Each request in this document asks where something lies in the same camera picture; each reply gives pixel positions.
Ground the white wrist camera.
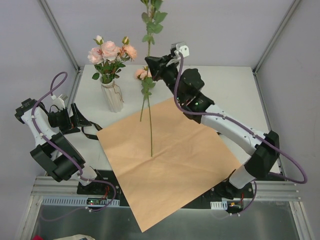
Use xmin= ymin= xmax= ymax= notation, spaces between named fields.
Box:
xmin=170 ymin=41 xmax=190 ymax=59
xmin=51 ymin=94 xmax=68 ymax=110

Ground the red object at bottom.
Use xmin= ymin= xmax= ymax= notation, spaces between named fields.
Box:
xmin=31 ymin=234 xmax=46 ymax=240

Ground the beige cloth at bottom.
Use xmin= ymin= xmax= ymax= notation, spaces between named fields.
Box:
xmin=54 ymin=234 xmax=95 ymax=240

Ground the aluminium frame rail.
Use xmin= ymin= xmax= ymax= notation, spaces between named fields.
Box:
xmin=31 ymin=176 xmax=302 ymax=202

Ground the aluminium corner post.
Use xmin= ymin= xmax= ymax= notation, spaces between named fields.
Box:
xmin=37 ymin=0 xmax=81 ymax=73
xmin=252 ymin=0 xmax=302 ymax=76

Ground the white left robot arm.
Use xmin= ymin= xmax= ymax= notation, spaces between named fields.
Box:
xmin=14 ymin=98 xmax=106 ymax=195

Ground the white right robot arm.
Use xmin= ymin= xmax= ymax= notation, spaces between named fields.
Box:
xmin=144 ymin=55 xmax=279 ymax=200

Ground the pink artificial flower bunch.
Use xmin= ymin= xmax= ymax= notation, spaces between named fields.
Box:
xmin=135 ymin=66 xmax=156 ymax=157

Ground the white cable duct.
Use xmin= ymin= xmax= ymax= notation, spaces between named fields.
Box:
xmin=42 ymin=196 xmax=120 ymax=208
xmin=210 ymin=199 xmax=244 ymax=211

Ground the white ribbed ceramic vase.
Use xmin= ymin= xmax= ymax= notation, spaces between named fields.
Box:
xmin=100 ymin=80 xmax=124 ymax=113

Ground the right aluminium corner post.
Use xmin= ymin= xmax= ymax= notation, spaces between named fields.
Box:
xmin=252 ymin=0 xmax=302 ymax=76

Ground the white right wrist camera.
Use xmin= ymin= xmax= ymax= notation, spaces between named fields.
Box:
xmin=170 ymin=41 xmax=190 ymax=59

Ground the left aluminium corner post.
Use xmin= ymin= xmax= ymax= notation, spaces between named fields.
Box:
xmin=37 ymin=0 xmax=81 ymax=73

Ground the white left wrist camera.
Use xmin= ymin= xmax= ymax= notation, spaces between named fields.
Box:
xmin=51 ymin=94 xmax=68 ymax=110

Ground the left white cable duct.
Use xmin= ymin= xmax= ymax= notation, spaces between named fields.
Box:
xmin=42 ymin=196 xmax=120 ymax=208

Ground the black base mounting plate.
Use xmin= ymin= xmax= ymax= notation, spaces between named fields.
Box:
xmin=76 ymin=170 xmax=256 ymax=210

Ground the green and orange wrapping paper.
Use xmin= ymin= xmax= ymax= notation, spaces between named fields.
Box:
xmin=97 ymin=98 xmax=241 ymax=232

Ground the right white cable duct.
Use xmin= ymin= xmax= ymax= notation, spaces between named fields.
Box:
xmin=210 ymin=199 xmax=244 ymax=211

